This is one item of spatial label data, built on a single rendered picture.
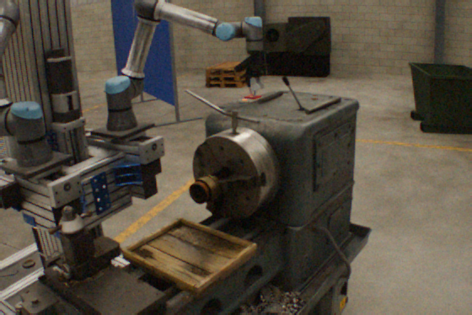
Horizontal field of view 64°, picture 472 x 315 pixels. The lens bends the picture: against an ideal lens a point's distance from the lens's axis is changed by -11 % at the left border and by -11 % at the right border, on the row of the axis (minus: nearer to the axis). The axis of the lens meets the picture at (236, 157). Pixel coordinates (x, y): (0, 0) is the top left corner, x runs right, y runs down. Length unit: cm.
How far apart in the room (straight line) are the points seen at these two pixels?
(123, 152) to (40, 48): 60
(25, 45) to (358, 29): 1016
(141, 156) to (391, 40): 991
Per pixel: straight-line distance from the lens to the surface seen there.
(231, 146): 143
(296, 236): 162
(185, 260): 140
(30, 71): 184
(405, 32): 1131
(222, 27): 174
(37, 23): 186
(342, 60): 1151
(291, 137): 147
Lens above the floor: 165
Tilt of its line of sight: 20 degrees down
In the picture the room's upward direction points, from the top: 3 degrees counter-clockwise
